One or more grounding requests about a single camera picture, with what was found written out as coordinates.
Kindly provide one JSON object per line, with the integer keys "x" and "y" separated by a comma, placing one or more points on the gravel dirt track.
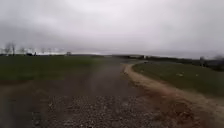
{"x": 106, "y": 100}

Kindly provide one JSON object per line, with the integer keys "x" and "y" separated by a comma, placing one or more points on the green grass field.
{"x": 43, "y": 66}
{"x": 190, "y": 76}

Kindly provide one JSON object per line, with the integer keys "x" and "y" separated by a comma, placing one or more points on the dark distant hedge line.
{"x": 186, "y": 60}

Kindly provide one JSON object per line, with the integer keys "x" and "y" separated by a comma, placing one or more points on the row of bare trees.
{"x": 13, "y": 50}

